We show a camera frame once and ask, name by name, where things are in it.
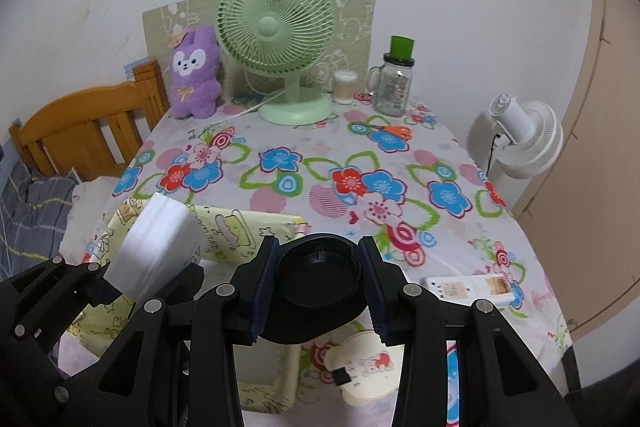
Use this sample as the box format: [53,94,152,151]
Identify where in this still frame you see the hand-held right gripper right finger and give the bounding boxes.
[359,236,576,427]

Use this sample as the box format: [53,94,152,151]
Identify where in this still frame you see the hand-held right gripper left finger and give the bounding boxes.
[92,236,280,427]

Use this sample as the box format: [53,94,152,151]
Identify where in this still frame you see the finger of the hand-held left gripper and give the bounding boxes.
[0,256,125,427]
[164,262,205,303]

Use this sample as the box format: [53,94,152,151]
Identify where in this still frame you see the white sponge block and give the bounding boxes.
[102,193,202,299]

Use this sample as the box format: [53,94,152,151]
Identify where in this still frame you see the black round lid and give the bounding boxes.
[260,234,381,344]

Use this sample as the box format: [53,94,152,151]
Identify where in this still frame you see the yellow cartoon fabric storage box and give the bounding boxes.
[62,199,310,415]

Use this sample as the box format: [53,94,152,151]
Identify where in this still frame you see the cream cartoon pouch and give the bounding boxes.
[322,329,404,408]

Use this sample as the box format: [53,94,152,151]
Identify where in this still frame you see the white power strip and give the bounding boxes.
[420,273,514,308]

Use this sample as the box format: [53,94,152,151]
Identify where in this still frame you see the white cloth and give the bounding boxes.
[59,174,122,265]

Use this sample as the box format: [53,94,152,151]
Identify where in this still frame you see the grey plaid pillow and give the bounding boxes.
[0,147,79,283]

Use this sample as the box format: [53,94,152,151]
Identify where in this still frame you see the floral printed tablecloth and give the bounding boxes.
[60,93,573,427]

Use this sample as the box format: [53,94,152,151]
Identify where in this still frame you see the wooden bed headboard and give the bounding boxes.
[8,59,171,182]

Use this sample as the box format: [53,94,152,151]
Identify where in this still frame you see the glass jar mug green lid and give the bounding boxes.
[366,35,418,116]

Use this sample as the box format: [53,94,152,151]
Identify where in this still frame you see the clear cotton swab container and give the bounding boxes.
[332,69,359,106]

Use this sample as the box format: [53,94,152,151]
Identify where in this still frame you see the purple plush toy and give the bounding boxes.
[167,25,224,120]

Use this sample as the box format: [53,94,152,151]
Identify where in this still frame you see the white standing fan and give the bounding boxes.
[487,93,565,180]

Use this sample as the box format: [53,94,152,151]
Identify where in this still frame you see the beige door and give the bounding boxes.
[510,0,640,343]

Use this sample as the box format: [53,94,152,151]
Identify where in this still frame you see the green desk fan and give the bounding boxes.
[216,0,341,126]

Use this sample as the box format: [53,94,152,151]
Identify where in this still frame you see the orange handled scissors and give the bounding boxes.
[352,121,414,143]

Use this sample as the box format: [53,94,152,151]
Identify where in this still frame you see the black fan cable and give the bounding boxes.
[487,133,502,178]

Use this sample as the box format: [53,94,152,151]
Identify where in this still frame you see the white fan cable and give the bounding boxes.
[215,89,287,128]

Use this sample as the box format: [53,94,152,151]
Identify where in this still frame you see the blue wall sticker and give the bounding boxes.
[123,56,152,80]

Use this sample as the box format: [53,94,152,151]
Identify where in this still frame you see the beige printed wall sheet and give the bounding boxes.
[142,0,377,108]

